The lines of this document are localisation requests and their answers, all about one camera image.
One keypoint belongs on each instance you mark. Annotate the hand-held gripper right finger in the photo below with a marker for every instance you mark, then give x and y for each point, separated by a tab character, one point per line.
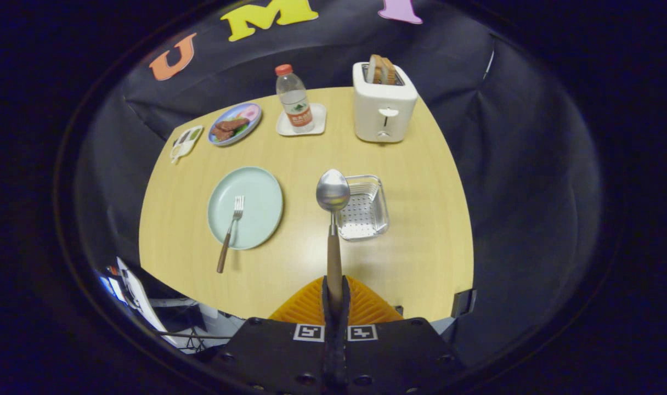
343	345

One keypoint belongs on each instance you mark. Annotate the perforated metal basket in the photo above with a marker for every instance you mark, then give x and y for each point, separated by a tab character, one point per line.
361	219

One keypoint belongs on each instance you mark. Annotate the blue patterned plate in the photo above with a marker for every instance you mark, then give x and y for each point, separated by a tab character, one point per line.
248	112

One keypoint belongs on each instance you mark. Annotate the white toaster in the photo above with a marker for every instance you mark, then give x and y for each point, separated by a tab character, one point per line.
383	99

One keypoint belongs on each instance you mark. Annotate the clear water bottle red cap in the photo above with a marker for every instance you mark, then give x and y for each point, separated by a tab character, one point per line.
295	101

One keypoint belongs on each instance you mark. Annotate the pale green plate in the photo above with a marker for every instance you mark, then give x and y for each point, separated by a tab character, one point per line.
262	203

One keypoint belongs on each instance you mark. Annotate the black backdrop cloth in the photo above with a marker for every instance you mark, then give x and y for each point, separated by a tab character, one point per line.
503	164

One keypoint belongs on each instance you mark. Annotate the black table bracket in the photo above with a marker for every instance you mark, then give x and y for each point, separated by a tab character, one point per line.
463	303

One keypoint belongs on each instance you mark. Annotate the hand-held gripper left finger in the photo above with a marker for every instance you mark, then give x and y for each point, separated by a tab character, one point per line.
328	345

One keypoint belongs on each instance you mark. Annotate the brown meat pieces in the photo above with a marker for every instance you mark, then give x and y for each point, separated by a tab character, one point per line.
229	127

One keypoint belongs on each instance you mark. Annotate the white square coaster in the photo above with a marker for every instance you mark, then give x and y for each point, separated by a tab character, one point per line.
318	118

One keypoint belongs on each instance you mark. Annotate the white divided sauce dish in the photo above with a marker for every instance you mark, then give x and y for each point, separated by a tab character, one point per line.
182	148

